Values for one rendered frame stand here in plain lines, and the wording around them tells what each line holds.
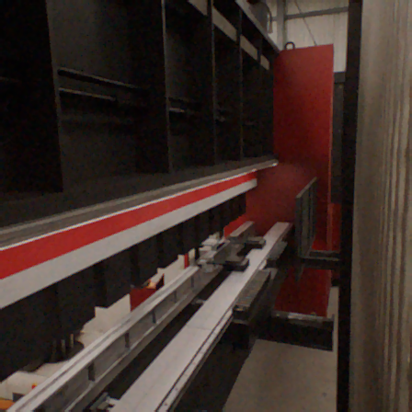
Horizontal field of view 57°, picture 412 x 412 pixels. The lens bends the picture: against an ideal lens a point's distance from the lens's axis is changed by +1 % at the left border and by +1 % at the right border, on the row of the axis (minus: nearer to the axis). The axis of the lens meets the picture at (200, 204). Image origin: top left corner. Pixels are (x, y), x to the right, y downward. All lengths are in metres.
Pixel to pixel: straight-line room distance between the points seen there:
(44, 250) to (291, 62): 2.50
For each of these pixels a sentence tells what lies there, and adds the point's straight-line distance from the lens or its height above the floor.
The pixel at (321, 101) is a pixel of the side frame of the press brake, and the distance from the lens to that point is 3.06.
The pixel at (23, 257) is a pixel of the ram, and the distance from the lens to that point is 0.98.
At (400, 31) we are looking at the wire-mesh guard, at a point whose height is 1.65.
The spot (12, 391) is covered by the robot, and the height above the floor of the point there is 0.19.
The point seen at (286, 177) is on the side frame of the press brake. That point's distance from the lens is 3.08.
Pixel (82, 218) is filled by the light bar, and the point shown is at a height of 1.46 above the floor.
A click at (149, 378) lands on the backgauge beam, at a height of 0.98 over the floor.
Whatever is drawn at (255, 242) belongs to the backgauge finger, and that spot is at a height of 1.02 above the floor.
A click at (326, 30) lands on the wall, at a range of 9.31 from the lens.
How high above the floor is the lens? 1.60
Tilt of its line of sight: 9 degrees down
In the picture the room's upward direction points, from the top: 2 degrees counter-clockwise
